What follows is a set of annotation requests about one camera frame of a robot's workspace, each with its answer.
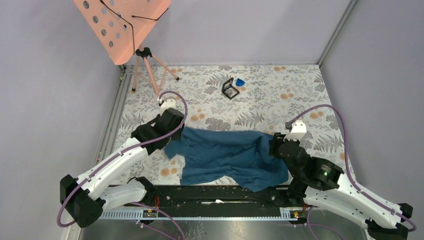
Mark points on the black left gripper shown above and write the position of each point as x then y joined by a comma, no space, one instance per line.
177,135

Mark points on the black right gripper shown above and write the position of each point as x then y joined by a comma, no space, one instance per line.
277,138

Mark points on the blue shirt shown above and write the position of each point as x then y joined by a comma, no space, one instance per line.
241,155

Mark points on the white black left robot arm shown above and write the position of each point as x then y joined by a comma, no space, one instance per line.
85,197

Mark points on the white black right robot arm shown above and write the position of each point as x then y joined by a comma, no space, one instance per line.
321,183

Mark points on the black square brooch box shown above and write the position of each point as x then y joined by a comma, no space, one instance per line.
228,90

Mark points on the small blue brooch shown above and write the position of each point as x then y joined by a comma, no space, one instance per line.
239,82

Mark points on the floral patterned table mat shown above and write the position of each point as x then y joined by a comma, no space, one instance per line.
272,95

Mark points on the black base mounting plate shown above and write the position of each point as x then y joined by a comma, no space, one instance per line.
173,197

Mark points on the pink music stand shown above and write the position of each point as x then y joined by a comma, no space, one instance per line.
122,26

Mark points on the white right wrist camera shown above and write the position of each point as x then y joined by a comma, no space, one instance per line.
297,130

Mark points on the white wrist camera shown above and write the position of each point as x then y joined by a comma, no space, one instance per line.
167,103
297,130

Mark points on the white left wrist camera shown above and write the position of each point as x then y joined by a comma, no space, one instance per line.
167,103

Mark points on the white slotted cable duct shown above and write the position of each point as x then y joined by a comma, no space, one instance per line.
207,213

